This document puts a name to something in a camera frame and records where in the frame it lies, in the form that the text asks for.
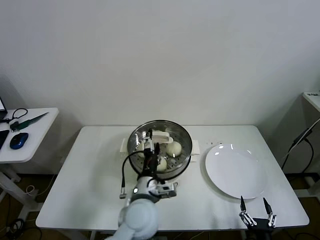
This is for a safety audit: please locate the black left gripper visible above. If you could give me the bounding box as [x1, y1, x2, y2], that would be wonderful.
[140, 128, 161, 179]

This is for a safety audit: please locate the blue black computer mouse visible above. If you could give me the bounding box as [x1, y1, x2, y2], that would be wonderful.
[9, 132, 29, 150]

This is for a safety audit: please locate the black floor cable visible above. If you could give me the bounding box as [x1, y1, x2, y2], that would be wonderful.
[0, 217, 43, 240]

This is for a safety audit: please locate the black power adapter with cable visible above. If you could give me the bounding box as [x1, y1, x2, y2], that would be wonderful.
[281, 127, 315, 173]

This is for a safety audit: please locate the white side table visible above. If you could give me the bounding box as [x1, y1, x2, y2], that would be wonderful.
[0, 107, 60, 221]

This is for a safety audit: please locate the large white round plate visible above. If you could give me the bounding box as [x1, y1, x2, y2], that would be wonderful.
[204, 143, 268, 200]

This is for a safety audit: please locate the black looped cable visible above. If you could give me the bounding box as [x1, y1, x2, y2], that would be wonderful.
[0, 107, 28, 124]

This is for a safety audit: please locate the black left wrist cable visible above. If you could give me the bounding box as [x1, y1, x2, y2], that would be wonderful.
[119, 149, 151, 200]

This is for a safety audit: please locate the black phone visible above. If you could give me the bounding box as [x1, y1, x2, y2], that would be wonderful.
[0, 129, 10, 151]

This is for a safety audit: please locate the white steamed baozi bun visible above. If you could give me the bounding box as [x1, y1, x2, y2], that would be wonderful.
[166, 141, 183, 158]
[136, 142, 146, 158]
[155, 156, 168, 173]

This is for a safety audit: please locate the stainless steel steamer basket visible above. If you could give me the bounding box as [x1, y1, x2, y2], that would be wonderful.
[127, 119, 193, 181]

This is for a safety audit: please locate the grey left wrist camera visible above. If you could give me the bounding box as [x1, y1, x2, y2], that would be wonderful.
[149, 182, 179, 200]

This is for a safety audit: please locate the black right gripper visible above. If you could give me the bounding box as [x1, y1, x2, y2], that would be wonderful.
[238, 195, 278, 230]

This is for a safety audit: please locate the thin white wall cable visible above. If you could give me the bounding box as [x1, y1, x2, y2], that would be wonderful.
[291, 123, 320, 148]

